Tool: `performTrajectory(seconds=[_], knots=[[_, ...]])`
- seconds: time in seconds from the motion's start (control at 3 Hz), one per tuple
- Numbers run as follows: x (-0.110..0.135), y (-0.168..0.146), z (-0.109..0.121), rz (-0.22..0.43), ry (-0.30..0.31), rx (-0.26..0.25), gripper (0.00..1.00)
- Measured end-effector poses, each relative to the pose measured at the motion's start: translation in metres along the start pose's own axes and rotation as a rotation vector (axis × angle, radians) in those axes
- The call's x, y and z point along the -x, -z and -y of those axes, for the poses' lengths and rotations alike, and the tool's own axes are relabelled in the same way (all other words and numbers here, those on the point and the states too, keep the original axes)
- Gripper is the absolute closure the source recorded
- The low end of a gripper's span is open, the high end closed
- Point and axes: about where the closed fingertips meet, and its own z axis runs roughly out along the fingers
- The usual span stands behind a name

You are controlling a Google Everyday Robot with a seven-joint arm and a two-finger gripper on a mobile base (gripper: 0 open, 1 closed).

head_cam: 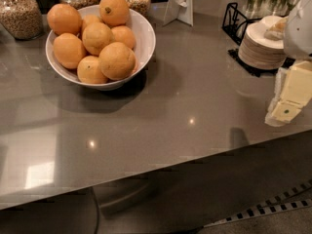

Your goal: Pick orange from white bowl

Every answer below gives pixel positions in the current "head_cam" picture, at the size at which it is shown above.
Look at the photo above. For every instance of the glass jar of grains left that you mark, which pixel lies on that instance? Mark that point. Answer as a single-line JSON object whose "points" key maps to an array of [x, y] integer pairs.
{"points": [[21, 18]]}

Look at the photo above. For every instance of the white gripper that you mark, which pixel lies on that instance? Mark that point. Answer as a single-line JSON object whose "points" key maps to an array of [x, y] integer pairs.
{"points": [[299, 33]]}

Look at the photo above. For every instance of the food piece on plates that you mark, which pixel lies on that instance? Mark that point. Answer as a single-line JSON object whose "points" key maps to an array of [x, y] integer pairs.
{"points": [[276, 31]]}

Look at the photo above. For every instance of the orange small back middle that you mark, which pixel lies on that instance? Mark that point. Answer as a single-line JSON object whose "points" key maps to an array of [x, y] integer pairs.
{"points": [[89, 19]]}

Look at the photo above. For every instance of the black wire rack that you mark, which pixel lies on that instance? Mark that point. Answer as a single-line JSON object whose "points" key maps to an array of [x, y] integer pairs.
{"points": [[235, 23]]}

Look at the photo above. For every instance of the white folded card stand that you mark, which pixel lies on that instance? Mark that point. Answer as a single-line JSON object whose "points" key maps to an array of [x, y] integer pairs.
{"points": [[181, 10]]}

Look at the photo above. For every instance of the orange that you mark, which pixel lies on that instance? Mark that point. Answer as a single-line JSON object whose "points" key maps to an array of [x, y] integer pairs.
{"points": [[89, 72], [114, 12], [117, 61], [69, 50], [96, 36], [125, 35], [63, 18]]}

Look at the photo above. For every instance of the glass cups in rack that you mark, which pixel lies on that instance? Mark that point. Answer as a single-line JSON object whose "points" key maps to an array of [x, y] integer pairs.
{"points": [[256, 9]]}

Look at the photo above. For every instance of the orange top back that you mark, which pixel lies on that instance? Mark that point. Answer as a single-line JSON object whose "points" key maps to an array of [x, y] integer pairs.
{"points": [[114, 12]]}

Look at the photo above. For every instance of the orange front bottom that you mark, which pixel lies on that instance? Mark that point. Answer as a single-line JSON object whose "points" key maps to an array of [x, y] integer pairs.
{"points": [[89, 72]]}

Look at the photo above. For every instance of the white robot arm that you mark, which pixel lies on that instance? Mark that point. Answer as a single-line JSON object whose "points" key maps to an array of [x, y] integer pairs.
{"points": [[297, 39]]}

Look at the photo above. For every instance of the stack of white plates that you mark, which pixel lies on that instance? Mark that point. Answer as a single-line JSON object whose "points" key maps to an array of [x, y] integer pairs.
{"points": [[259, 52]]}

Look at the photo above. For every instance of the black mat under plates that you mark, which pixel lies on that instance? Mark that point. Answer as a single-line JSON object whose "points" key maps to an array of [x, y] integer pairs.
{"points": [[256, 71]]}

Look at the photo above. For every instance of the white ceramic bowl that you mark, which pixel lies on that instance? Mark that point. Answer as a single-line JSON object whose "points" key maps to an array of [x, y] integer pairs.
{"points": [[145, 46]]}

